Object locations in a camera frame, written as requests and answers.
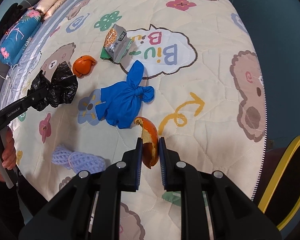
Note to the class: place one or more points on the orange peel cup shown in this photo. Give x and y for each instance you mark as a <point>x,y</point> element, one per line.
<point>82,66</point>

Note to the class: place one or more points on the blue floral pillow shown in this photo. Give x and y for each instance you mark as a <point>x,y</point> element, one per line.
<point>19,36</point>

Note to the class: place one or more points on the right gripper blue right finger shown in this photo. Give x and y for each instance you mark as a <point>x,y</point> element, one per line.
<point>163,161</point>

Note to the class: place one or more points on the blue knotted glove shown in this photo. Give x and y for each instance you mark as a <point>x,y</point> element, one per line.
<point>121,102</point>

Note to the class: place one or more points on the person left hand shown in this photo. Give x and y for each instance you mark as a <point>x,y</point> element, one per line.
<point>8,158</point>

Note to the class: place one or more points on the grey noodle snack packet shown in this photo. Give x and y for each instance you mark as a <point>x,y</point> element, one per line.
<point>116,44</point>

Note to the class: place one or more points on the black plastic bag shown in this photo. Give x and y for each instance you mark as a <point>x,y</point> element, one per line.
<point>61,89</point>

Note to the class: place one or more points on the short purple knit cloth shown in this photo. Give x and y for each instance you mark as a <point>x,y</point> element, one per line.
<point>77,161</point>

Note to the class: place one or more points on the orange peel slice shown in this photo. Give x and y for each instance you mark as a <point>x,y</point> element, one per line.
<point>149,136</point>

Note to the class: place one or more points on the peach folded pillow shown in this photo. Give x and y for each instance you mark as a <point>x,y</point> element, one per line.
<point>48,7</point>

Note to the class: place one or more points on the yellow rimmed black trash bin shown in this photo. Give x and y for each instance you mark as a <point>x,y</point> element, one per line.
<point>279,198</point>

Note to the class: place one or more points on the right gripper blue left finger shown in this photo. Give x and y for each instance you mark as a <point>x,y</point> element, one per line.
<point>138,156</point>

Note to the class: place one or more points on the cartoon bear quilt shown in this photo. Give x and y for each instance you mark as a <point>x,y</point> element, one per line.
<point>208,102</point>

